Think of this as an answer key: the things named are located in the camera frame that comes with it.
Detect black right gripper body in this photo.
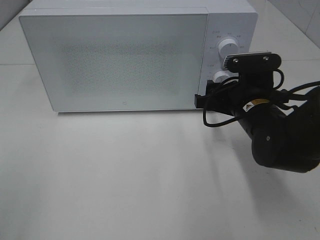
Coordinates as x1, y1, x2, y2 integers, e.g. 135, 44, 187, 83
207, 84, 250, 118

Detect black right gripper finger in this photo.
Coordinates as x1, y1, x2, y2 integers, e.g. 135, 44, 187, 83
194, 94, 210, 109
206, 80, 219, 89

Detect white timer knob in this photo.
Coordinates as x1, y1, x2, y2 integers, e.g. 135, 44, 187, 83
213, 70, 230, 83

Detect white microwave door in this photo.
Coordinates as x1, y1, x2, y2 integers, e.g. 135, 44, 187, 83
19, 14, 207, 112

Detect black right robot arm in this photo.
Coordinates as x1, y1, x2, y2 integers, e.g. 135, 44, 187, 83
195, 80, 320, 173

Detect white upper power knob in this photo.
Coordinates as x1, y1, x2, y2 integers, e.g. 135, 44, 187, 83
218, 37, 239, 68

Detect white microwave oven body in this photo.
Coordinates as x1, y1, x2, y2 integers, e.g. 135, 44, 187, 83
19, 0, 258, 96

